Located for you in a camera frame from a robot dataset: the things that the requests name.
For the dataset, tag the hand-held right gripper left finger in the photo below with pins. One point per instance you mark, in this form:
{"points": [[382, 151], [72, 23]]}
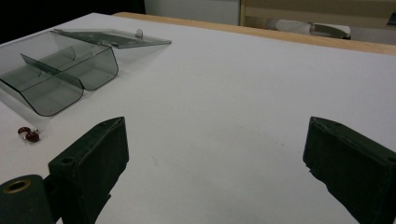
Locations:
{"points": [[93, 161]]}

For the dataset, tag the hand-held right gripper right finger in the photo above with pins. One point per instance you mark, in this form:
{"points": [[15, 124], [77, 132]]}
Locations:
{"points": [[351, 168]]}

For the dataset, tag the dark red earring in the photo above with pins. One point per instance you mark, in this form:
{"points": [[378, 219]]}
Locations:
{"points": [[30, 134]]}

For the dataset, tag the clear grey plastic compartment box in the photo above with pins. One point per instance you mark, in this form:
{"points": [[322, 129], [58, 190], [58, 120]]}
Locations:
{"points": [[59, 68]]}

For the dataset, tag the white and grey padded object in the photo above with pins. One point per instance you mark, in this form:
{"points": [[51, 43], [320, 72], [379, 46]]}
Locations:
{"points": [[308, 28]]}

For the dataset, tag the wooden shelf unit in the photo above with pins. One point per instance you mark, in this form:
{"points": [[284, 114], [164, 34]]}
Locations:
{"points": [[317, 12]]}

